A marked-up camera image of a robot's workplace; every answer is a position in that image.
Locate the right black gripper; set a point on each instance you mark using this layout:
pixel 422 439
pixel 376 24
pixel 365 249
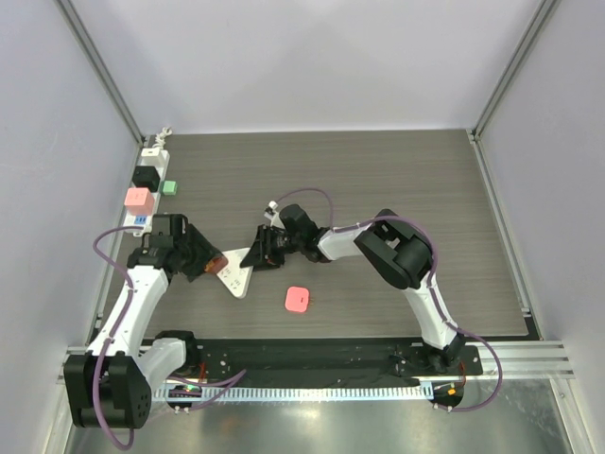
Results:
pixel 269 244

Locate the green cube plug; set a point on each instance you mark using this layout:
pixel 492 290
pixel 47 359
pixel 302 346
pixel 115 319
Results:
pixel 169 188

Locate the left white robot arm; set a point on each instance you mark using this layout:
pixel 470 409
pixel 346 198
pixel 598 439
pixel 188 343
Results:
pixel 111 384

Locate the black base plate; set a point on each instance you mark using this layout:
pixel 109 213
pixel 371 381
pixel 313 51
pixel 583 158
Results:
pixel 349 379

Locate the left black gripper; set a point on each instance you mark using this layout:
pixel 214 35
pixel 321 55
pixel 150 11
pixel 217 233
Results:
pixel 204 253

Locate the white slotted cable duct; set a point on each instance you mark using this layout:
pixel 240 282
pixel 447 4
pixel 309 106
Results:
pixel 169 393

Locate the pink cube socket adapter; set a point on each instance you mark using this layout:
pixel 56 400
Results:
pixel 139 201

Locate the pink plug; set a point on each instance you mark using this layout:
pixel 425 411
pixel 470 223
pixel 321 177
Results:
pixel 297 299

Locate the dark red cube plug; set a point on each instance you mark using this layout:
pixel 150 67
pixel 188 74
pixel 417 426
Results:
pixel 216 264

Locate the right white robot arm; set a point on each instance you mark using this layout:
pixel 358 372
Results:
pixel 397 248

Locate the aluminium frame rail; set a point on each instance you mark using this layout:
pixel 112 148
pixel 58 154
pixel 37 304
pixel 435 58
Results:
pixel 515 359

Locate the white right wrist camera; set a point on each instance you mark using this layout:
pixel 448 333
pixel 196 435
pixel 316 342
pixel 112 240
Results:
pixel 272 214

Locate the black cube plug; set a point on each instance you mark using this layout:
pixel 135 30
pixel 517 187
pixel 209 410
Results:
pixel 146 177

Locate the white power strip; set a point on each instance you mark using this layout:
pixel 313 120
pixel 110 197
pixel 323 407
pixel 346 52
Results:
pixel 159 158

